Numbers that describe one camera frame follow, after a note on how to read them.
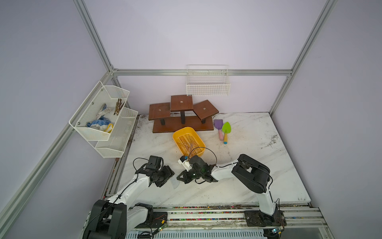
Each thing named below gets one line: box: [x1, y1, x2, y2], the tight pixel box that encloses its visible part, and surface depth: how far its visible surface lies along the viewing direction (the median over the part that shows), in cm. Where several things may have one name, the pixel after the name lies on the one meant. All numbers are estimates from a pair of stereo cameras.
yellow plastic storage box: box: [172, 126, 206, 158], surface depth 106 cm
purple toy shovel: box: [213, 119, 224, 141], surface depth 117 cm
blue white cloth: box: [86, 103, 112, 131], surface depth 72 cm
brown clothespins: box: [113, 98, 125, 116], surface depth 83 cm
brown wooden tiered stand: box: [148, 94, 219, 134], surface depth 106 cm
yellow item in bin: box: [103, 123, 114, 134], surface depth 74 cm
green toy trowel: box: [221, 121, 232, 145], surface depth 114 cm
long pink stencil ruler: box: [183, 133, 202, 154], surface depth 106 cm
